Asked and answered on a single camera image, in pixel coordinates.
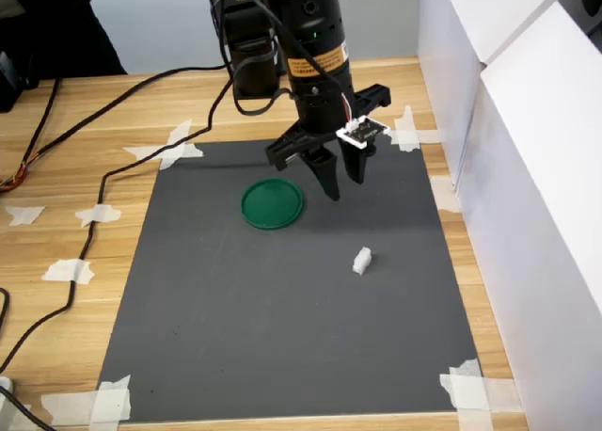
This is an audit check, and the small white plastic terminal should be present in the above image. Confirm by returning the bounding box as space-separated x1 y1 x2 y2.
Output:
351 246 372 277

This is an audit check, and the round green lid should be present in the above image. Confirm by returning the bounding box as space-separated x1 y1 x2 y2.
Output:
240 178 306 232

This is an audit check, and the white tape piece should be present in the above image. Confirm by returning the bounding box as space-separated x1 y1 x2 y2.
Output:
428 175 465 215
74 203 122 229
40 258 95 285
4 204 47 227
386 104 446 153
122 120 205 171
40 374 133 427
439 358 523 431

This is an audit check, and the white partition board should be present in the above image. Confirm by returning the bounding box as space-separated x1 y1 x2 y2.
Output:
416 0 559 198
454 0 602 431

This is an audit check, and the dark grey mat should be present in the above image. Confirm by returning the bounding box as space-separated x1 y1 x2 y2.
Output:
96 132 483 423

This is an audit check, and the person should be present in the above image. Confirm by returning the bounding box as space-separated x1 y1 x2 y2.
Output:
0 0 129 80

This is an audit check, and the black box device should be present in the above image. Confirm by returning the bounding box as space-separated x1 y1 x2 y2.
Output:
0 49 25 115

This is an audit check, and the white camera circuit board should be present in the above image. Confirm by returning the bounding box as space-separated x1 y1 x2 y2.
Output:
336 115 392 149

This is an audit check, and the black camera cable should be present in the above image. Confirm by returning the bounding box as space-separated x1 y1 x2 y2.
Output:
0 0 353 374

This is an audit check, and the braided cable with coloured wires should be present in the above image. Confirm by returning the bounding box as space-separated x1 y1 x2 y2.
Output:
0 76 63 195

